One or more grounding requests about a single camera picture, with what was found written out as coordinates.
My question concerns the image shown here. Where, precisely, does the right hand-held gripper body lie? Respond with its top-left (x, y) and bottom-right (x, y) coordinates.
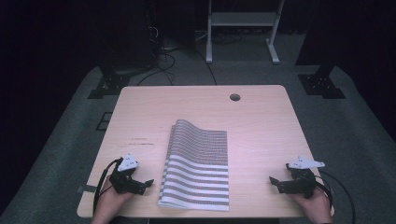
top-left (281, 155), bottom-right (326, 200)

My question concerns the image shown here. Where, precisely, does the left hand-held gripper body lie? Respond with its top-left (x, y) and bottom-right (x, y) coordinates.
top-left (108, 153), bottom-right (148, 196)

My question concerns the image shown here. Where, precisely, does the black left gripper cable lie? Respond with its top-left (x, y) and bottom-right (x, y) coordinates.
top-left (92, 157), bottom-right (124, 216)

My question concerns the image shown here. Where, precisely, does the black looped floor cable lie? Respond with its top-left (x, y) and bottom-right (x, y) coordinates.
top-left (135, 50), bottom-right (177, 87)

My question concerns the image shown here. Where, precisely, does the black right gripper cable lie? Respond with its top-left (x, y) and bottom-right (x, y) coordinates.
top-left (313, 169), bottom-right (357, 224)

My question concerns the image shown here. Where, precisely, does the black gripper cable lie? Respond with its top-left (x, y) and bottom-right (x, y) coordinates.
top-left (313, 169), bottom-right (357, 224)
top-left (92, 157), bottom-right (124, 216)

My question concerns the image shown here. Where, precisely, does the dark floor outlet box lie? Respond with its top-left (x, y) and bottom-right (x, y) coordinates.
top-left (95, 111), bottom-right (114, 132)

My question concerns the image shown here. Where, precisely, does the black stand base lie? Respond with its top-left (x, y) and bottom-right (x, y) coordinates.
top-left (297, 62), bottom-right (347, 100)
top-left (87, 63), bottom-right (133, 100)

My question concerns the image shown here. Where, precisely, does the grey tape strip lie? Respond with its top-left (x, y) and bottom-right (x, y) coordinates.
top-left (76, 184), bottom-right (98, 194)

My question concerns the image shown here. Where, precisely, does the person's right hand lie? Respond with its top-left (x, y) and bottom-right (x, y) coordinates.
top-left (292, 186), bottom-right (334, 224)

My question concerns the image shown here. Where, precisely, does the black straight floor cable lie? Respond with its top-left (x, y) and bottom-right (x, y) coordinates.
top-left (193, 49), bottom-right (219, 86)

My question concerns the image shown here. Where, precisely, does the person's left hand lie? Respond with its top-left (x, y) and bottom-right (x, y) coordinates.
top-left (91, 177), bottom-right (135, 224)

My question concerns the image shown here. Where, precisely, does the white metal stand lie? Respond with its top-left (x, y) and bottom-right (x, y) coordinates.
top-left (205, 0), bottom-right (286, 65)

